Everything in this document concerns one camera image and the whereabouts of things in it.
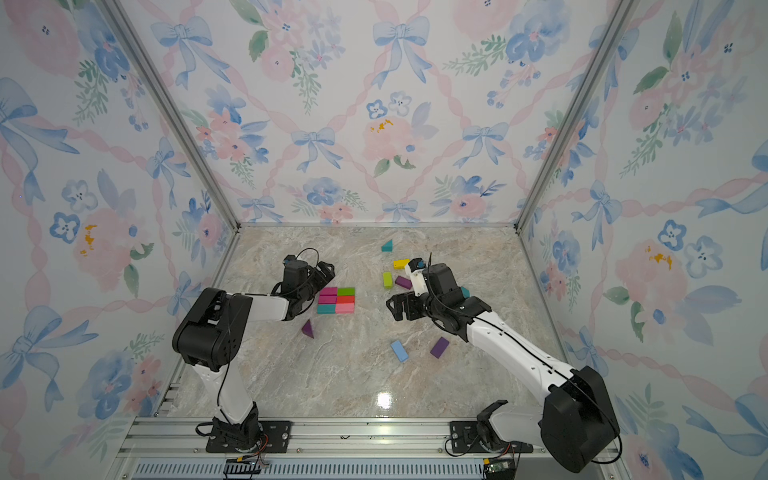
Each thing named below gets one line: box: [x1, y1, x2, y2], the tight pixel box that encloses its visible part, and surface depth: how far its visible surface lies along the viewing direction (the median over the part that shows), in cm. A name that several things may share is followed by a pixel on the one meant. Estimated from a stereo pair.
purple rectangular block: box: [430, 336, 450, 359], surface depth 91 cm
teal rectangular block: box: [317, 304, 337, 314], surface depth 97 cm
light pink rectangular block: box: [336, 303, 355, 314], surface depth 100 cm
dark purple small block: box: [395, 275, 413, 290], surface depth 105 cm
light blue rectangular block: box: [390, 340, 409, 362], surface depth 90 cm
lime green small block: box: [383, 272, 393, 289], surface depth 105 cm
